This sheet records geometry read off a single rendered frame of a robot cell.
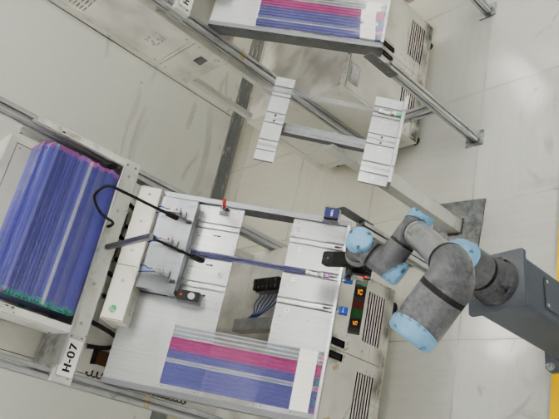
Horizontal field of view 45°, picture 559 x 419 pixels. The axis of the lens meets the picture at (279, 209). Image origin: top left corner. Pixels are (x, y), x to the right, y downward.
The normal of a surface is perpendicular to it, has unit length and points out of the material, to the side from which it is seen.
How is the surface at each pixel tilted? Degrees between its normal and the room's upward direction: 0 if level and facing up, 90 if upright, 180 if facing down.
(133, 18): 90
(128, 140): 90
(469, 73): 0
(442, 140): 0
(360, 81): 90
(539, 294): 90
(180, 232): 43
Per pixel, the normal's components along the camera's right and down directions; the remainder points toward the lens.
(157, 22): -0.20, 0.90
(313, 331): -0.07, -0.40
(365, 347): 0.67, -0.16
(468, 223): -0.72, -0.40
